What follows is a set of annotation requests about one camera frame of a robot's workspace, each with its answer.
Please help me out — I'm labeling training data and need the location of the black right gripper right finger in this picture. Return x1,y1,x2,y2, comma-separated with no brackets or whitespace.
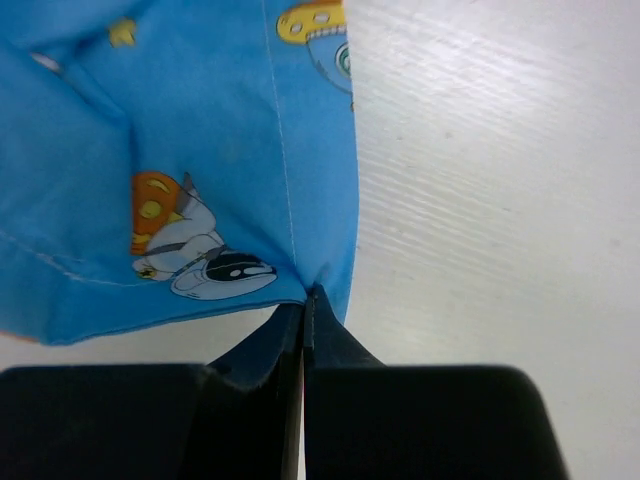
303,284,383,479

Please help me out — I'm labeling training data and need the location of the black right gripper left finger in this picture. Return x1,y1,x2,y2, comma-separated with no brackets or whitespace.
179,304,304,479

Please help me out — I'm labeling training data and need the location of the blue cartoon print cloth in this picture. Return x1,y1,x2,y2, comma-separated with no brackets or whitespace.
1,1,359,345

